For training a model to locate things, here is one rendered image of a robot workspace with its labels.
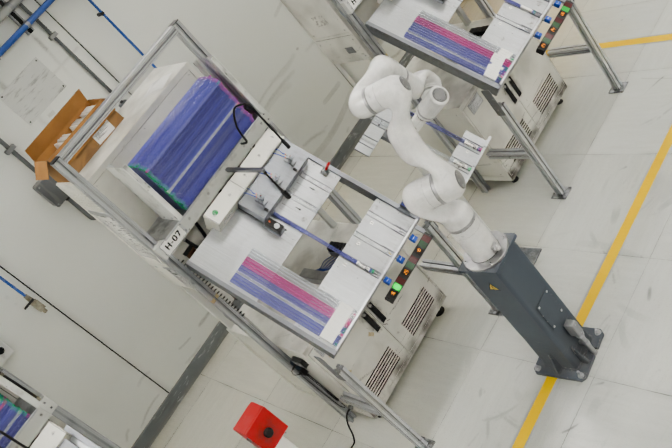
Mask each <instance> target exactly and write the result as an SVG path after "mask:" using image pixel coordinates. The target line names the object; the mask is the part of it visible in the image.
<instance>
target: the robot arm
mask: <svg viewBox="0 0 672 448"><path fill-rule="evenodd" d="M422 93H423V97H422V100H421V102H420V103H419V104H418V106H417V108H416V113H415V114H414V116H413V118H412V119H411V117H410V107H411V101H412V100H416V99H418V98H420V97H421V95H422ZM448 101H449V93H448V91H447V90H446V89H445V88H444V87H442V83H441V80H440V78H439V77H438V76H437V75H436V74H435V73H433V72H432V71H430V70H420V71H417V72H415V73H411V72H410V71H409V70H407V69H406V68H405V67H403V66H402V65H401V64H399V63H398V62H397V61H395V60H394V59H392V58H391V57H389V56H386V55H378V56H375V57H374V58H373V59H372V60H371V62H370V65H369V68H368V70H367V72H366V73H365V75H364V76H363V77H362V79H361V80H360V81H359V82H358V83H357V84H356V86H355V87H354V89H353V90H352V92H351V94H350V97H349V103H348V105H349V110H350V112H351V113H352V114H353V115H354V116H355V117H357V118H360V119H366V118H369V117H372V116H374V115H376V114H378V113H380V112H382V111H384V110H386V109H390V110H391V111H392V118H391V121H390V124H389V126H388V131H387V135H388V139H389V141H390V143H391V145H392V146H393V148H394V149H395V151H396V153H397V154H398V155H399V157H400V158H401V159H402V160H403V161H404V162H405V163H407V164H409V165H411V166H414V167H418V168H421V169H424V170H426V171H428V172H429V173H430V174H428V175H426V176H423V177H421V178H419V179H417V180H414V181H412V182H411V183H409V184H408V185H407V186H406V187H405V188H404V190H403V193H402V199H403V203H404V205H405V206H406V208H407V209H408V210H409V211H410V212H411V213H412V214H414V215H416V216H418V217H420V218H423V219H426V220H430V221H434V222H438V223H440V224H442V225H443V226H444V227H445V229H446V230H447V231H448V232H449V233H450V234H451V236H452V237H453V238H454V239H455V240H456V242H457V243H458V244H459V245H460V246H461V247H462V249H463V250H464V251H465V252H464V255H463V263H464V265H465V266H466V268H467V269H468V270H470V271H472V272H483V271H486V270H489V269H491V268H493V267H494V266H496V265H497V264H498V263H499V262H500V261H501V260H502V259H503V258H504V256H505V255H506V253H507V250H508V247H509V241H508V238H507V237H506V235H505V234H504V233H502V232H500V231H489V229H488V228H487V227H486V226H485V224H484V223H483V222H482V221H481V219H480V218H479V217H478V216H477V214H476V213H475V212H474V211H473V209H472V208H471V207H470V206H469V205H468V204H467V203H466V202H464V201H462V200H456V199H458V198H459V197H461V196H462V195H463V193H464V192H465V189H466V182H465V179H464V176H463V175H462V173H461V172H460V171H459V170H458V169H457V168H456V167H454V166H453V165H451V164H450V163H449V162H447V161H445V160H444V159H442V158H441V157H439V156H437V155H436V154H435V153H434V152H432V151H431V150H430V149H429V148H428V147H427V145H426V144H425V143H424V142H423V140H422V139H421V137H420V135H419V134H418V131H419V130H420V129H421V128H422V127H423V125H424V124H425V123H426V122H428V121H432V120H433V119H434V118H435V117H436V116H437V114H438V113H439V112H440V111H441V110H442V108H443V107H444V106H445V105H446V104H447V102H448Z"/></svg>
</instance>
